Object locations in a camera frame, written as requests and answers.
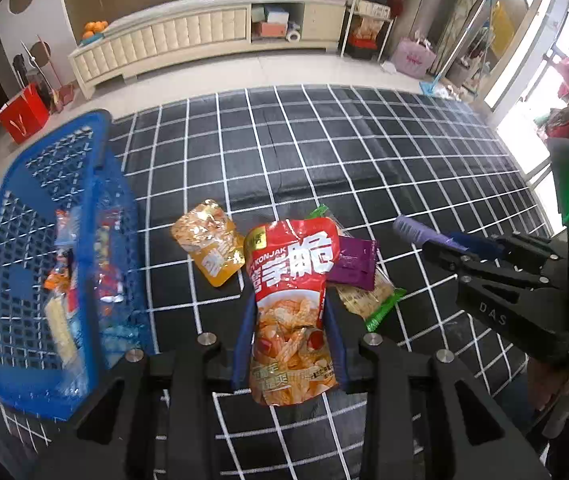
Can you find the white metal shelf rack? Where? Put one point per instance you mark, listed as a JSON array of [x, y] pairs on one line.
[[374, 10]]

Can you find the light blue snack packet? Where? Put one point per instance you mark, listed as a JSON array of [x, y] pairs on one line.
[[68, 227]]

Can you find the cream tv cabinet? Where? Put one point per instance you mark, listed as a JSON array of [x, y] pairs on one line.
[[174, 40]]

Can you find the yellow snack packet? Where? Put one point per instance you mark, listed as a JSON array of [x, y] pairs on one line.
[[209, 245]]

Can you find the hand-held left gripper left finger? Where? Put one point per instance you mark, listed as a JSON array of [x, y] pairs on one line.
[[242, 350]]

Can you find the silver blue snack packet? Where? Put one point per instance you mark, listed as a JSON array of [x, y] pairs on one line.
[[117, 337]]

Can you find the clear cracker packet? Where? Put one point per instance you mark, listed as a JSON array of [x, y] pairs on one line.
[[62, 330]]

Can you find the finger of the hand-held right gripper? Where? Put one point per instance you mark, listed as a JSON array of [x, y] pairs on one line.
[[474, 243], [509, 305]]

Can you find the black white-grid mat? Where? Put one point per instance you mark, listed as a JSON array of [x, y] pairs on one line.
[[364, 160]]

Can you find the red snack pouch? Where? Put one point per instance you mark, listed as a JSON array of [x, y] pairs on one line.
[[289, 310]]

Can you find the red blue snack packet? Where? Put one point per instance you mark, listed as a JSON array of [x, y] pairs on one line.
[[109, 275]]

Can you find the yellow hanging cloth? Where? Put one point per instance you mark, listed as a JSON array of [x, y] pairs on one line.
[[502, 22]]

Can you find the white paper roll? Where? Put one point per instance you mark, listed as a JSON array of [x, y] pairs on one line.
[[293, 36]]

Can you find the small lavender snack packet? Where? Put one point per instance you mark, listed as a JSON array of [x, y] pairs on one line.
[[414, 230]]

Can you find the pile of oranges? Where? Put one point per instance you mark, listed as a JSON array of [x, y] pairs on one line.
[[94, 27]]

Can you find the pink tote bag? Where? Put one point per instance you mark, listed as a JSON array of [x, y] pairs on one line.
[[414, 57]]

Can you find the red gift bag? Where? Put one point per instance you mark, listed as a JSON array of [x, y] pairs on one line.
[[22, 115]]

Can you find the orange snack packet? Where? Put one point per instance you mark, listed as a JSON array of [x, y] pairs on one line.
[[59, 275]]

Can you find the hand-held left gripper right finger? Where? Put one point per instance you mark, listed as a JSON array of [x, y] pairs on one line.
[[338, 345]]

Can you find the green-edged cracker packet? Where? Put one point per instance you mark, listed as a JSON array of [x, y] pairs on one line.
[[367, 297]]

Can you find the blue plastic basket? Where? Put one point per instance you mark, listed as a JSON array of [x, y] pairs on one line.
[[19, 280]]

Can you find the purple snack packet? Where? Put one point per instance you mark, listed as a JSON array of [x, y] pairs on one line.
[[354, 262]]

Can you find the blue dustpan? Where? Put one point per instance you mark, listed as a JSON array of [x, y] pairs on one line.
[[432, 87]]

